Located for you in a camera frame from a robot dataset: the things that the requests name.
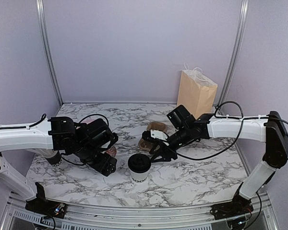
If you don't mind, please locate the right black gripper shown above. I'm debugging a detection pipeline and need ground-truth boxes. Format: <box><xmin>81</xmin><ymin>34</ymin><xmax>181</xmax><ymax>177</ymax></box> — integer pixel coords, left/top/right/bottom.
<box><xmin>149</xmin><ymin>126</ymin><xmax>192</xmax><ymax>163</ymax></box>

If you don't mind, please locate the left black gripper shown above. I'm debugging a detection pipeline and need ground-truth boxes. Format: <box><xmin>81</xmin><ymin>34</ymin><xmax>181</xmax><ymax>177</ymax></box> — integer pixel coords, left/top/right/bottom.
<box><xmin>74</xmin><ymin>142</ymin><xmax>118</xmax><ymax>176</ymax></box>

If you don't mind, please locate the brown cardboard cup carrier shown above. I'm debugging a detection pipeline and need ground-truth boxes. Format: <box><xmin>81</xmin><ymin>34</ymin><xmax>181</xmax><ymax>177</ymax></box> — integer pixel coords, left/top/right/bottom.
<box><xmin>138</xmin><ymin>121</ymin><xmax>168</xmax><ymax>152</ymax></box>

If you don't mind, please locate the black cup lid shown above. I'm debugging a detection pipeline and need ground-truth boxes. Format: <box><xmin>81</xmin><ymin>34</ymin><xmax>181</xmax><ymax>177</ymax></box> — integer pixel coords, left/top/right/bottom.
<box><xmin>128</xmin><ymin>153</ymin><xmax>151</xmax><ymax>173</ymax></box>

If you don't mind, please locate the white paper cup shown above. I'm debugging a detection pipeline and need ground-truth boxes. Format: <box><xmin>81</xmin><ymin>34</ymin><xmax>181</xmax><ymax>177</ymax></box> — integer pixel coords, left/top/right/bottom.
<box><xmin>130</xmin><ymin>169</ymin><xmax>148</xmax><ymax>183</ymax></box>

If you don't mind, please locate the brown paper bag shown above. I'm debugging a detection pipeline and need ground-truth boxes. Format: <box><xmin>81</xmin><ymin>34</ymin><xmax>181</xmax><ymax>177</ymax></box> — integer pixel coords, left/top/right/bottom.
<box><xmin>177</xmin><ymin>63</ymin><xmax>218</xmax><ymax>119</ymax></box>

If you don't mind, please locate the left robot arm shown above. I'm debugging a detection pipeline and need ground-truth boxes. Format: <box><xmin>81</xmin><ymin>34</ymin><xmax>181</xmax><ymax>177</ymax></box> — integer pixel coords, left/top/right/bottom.
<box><xmin>0</xmin><ymin>115</ymin><xmax>118</xmax><ymax>213</ymax></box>

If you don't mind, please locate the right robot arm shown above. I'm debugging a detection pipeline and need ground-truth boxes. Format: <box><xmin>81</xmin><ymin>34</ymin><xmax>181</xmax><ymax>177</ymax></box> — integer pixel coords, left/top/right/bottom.
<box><xmin>142</xmin><ymin>105</ymin><xmax>288</xmax><ymax>215</ymax></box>

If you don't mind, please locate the red patterned bowl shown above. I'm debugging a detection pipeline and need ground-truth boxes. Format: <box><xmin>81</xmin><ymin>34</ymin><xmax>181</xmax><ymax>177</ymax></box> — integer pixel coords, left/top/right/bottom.
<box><xmin>105</xmin><ymin>146</ymin><xmax>117</xmax><ymax>158</ymax></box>

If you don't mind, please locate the black cup with straws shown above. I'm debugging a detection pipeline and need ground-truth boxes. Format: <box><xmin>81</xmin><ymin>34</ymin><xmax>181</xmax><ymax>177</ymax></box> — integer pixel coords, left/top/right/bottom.
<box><xmin>42</xmin><ymin>149</ymin><xmax>62</xmax><ymax>167</ymax></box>

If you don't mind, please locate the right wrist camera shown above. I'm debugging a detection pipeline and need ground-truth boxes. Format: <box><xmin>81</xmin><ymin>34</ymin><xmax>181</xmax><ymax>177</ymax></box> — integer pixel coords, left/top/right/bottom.
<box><xmin>146</xmin><ymin>129</ymin><xmax>168</xmax><ymax>141</ymax></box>

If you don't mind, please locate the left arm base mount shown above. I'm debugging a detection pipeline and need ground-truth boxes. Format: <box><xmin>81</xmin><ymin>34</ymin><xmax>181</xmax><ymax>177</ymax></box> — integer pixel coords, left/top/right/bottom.
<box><xmin>25</xmin><ymin>199</ymin><xmax>67</xmax><ymax>219</ymax></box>

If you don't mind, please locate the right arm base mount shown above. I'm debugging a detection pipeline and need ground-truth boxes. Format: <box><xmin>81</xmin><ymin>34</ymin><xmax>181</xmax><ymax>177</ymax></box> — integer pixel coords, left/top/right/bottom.
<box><xmin>210</xmin><ymin>202</ymin><xmax>254</xmax><ymax>220</ymax></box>

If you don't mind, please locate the right aluminium frame post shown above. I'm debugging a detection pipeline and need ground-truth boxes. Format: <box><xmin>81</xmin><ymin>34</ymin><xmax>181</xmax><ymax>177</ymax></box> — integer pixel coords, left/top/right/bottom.
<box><xmin>218</xmin><ymin>0</ymin><xmax>250</xmax><ymax>105</ymax></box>

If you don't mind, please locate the aluminium frame post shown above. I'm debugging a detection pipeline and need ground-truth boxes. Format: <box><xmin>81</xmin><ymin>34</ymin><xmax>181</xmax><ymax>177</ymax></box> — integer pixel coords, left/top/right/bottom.
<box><xmin>36</xmin><ymin>0</ymin><xmax>63</xmax><ymax>107</ymax></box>
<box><xmin>218</xmin><ymin>0</ymin><xmax>250</xmax><ymax>105</ymax></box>

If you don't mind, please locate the left aluminium frame post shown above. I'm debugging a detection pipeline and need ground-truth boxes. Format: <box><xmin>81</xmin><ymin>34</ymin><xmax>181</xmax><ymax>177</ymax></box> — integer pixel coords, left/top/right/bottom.
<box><xmin>36</xmin><ymin>0</ymin><xmax>63</xmax><ymax>107</ymax></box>

